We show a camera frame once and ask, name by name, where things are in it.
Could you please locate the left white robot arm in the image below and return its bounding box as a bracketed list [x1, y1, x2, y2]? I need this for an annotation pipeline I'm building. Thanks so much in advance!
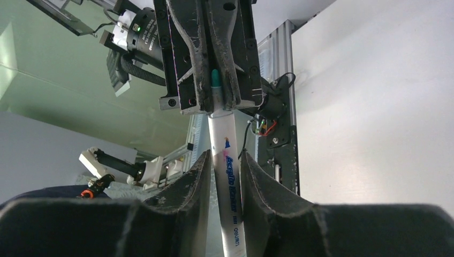
[116, 1, 263, 115]

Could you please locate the aluminium frame rail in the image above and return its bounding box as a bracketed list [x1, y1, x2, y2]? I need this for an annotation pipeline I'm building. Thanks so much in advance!
[134, 19, 297, 185]

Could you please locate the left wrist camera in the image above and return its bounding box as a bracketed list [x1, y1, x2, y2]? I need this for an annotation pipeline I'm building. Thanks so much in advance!
[100, 31, 131, 97]

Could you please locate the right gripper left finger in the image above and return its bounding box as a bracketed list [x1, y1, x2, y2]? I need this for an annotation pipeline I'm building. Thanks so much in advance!
[1, 150, 212, 256]

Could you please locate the teal marker cap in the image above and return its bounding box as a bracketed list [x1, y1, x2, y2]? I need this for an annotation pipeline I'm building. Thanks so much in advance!
[211, 69, 222, 88]

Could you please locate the left controller board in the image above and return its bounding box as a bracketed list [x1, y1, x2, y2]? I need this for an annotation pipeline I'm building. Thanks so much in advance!
[247, 117, 277, 137]

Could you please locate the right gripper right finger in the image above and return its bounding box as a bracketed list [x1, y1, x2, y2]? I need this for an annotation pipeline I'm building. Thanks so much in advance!
[241, 152, 453, 256]

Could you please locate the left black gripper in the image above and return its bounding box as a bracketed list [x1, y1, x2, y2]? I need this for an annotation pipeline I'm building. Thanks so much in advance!
[154, 1, 263, 115]

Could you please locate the white marker blue end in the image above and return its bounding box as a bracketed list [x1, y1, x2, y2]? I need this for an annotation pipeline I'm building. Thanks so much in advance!
[208, 87, 246, 256]

